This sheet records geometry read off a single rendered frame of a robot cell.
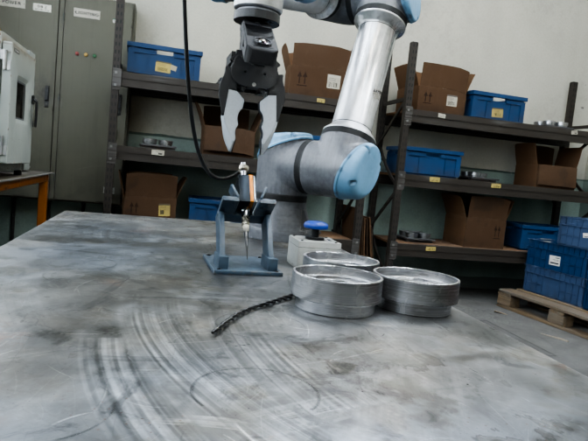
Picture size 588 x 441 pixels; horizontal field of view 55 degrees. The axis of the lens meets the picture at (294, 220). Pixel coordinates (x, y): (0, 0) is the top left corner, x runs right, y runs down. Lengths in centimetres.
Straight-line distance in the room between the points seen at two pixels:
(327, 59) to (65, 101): 195
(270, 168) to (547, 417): 86
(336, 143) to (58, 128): 353
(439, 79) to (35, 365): 439
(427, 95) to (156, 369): 429
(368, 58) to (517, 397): 89
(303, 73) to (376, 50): 309
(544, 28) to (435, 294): 533
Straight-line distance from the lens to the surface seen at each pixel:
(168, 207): 417
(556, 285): 480
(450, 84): 474
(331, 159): 112
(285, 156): 117
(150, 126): 467
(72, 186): 447
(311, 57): 434
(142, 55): 421
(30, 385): 42
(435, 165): 468
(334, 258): 82
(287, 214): 118
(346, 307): 62
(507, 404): 46
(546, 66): 589
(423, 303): 66
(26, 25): 460
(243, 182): 85
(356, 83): 121
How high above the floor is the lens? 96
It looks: 5 degrees down
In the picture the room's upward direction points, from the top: 6 degrees clockwise
